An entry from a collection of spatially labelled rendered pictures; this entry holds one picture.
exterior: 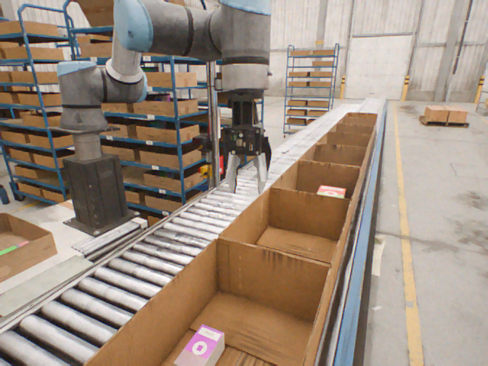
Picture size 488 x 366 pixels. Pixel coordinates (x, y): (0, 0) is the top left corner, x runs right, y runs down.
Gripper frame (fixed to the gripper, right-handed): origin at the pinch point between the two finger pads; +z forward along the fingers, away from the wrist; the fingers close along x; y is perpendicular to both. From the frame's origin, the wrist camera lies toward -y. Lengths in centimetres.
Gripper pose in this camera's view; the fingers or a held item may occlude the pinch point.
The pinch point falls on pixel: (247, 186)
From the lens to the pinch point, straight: 64.2
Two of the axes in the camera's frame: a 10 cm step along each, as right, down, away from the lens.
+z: 0.0, 9.6, 2.9
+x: 9.9, 0.5, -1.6
